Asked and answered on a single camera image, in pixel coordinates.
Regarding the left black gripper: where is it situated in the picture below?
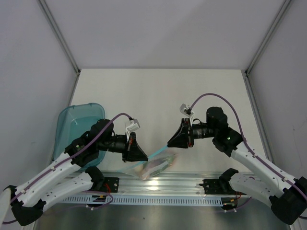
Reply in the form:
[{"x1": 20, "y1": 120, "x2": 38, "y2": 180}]
[{"x1": 98, "y1": 130, "x2": 148, "y2": 162}]

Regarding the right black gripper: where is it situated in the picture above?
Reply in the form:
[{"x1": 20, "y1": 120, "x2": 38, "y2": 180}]
[{"x1": 167, "y1": 118, "x2": 217, "y2": 149}]

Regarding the clear zip top bag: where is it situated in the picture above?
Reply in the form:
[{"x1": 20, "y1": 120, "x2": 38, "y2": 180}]
[{"x1": 117, "y1": 146, "x2": 177, "y2": 181}]

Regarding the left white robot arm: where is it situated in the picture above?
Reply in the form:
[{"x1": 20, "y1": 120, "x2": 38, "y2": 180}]
[{"x1": 8, "y1": 118, "x2": 148, "y2": 226}]

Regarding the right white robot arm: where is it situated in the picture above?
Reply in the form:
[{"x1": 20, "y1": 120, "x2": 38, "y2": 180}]
[{"x1": 167, "y1": 104, "x2": 307, "y2": 225}]

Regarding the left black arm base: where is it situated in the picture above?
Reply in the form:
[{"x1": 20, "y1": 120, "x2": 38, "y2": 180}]
[{"x1": 90, "y1": 177, "x2": 119, "y2": 193}]

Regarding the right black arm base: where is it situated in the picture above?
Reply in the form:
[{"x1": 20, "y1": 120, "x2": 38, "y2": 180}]
[{"x1": 199, "y1": 179, "x2": 246, "y2": 195}]

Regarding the teal plastic tray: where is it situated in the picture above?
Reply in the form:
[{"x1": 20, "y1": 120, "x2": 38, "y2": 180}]
[{"x1": 52, "y1": 103, "x2": 105, "y2": 160}]

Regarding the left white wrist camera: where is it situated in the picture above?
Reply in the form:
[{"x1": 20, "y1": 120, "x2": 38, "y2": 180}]
[{"x1": 125, "y1": 118, "x2": 141, "y2": 140}]

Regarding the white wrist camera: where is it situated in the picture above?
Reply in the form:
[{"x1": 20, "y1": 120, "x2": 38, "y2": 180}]
[
  {"x1": 179, "y1": 103, "x2": 194, "y2": 124},
  {"x1": 125, "y1": 118, "x2": 141, "y2": 140}
]

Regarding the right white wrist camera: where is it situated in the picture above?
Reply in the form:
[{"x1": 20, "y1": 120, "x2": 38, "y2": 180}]
[{"x1": 179, "y1": 103, "x2": 194, "y2": 124}]

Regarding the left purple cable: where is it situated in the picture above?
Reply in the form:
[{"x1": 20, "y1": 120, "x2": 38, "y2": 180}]
[{"x1": 0, "y1": 112, "x2": 135, "y2": 225}]

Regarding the aluminium mounting rail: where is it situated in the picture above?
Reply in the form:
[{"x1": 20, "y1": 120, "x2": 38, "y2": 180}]
[{"x1": 32, "y1": 170, "x2": 295, "y2": 198}]

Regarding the white slotted cable duct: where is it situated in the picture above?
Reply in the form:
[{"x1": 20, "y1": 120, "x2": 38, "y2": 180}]
[{"x1": 61, "y1": 194, "x2": 223, "y2": 207}]

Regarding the left aluminium frame post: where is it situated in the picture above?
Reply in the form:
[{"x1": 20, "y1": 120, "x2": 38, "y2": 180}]
[{"x1": 36, "y1": 0, "x2": 81, "y2": 76}]

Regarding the aluminium frame post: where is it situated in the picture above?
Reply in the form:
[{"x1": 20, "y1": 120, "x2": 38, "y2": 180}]
[
  {"x1": 36, "y1": 0, "x2": 81, "y2": 76},
  {"x1": 245, "y1": 0, "x2": 294, "y2": 77}
]

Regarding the right aluminium frame post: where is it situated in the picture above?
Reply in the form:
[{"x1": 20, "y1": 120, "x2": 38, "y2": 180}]
[{"x1": 245, "y1": 0, "x2": 294, "y2": 77}]

